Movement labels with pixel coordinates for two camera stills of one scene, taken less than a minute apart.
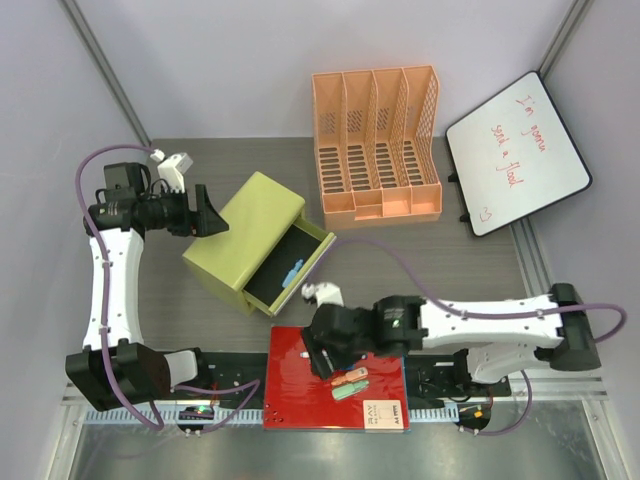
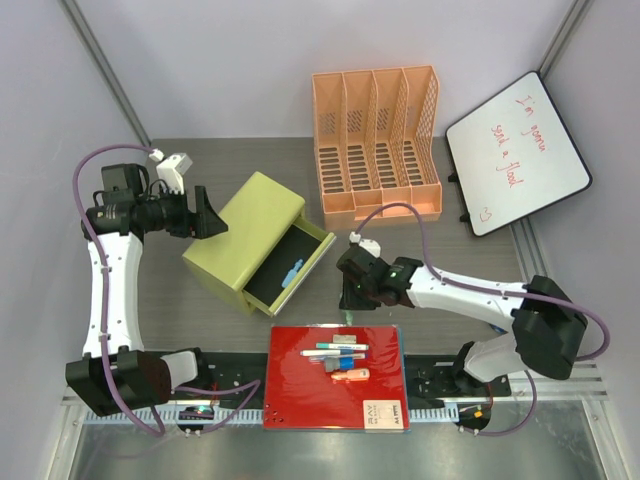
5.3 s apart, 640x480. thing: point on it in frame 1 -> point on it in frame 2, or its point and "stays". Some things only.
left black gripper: [202, 222] stays
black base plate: [244, 374] stays
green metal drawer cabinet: [269, 249] stays
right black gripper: [338, 359] -> [352, 302]
